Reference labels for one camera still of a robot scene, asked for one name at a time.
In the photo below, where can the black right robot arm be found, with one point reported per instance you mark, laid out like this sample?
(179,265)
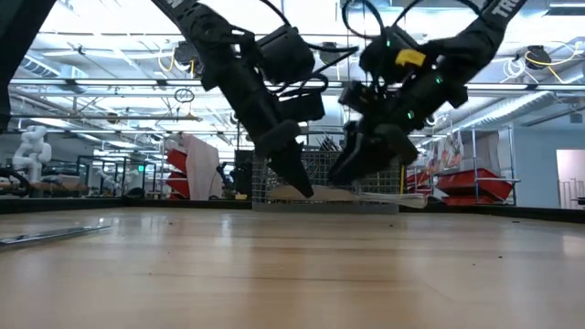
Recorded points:
(480,41)

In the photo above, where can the black equipment box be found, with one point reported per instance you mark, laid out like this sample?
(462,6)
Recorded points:
(242,173)

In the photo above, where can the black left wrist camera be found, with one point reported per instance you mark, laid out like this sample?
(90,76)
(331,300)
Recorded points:
(304,107)

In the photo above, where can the colourful wall poster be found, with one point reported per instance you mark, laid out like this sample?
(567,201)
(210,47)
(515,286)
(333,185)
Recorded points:
(450,151)

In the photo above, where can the silver fork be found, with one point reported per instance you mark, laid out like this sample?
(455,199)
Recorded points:
(329,144)

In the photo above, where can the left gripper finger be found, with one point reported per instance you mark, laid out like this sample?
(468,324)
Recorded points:
(299,173)
(281,166)

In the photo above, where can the metal shelf rack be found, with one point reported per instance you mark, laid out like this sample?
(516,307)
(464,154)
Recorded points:
(475,192)

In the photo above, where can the red storage bin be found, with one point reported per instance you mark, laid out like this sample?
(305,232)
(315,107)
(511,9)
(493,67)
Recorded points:
(475,183)
(418,187)
(176,160)

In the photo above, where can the pale pink sheet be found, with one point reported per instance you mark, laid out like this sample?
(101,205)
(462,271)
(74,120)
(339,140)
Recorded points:
(201,169)

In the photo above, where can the grey mesh cutlery basket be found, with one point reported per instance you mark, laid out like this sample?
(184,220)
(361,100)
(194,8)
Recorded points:
(320,208)

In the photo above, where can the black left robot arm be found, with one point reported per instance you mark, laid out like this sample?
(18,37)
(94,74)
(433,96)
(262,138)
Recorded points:
(215,36)

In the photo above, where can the silver table knife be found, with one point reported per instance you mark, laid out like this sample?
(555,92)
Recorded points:
(45,235)

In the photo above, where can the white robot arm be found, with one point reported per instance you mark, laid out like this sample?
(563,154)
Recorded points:
(32,151)

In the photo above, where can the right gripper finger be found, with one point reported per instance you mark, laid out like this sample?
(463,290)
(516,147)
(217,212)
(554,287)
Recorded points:
(349,155)
(375,164)

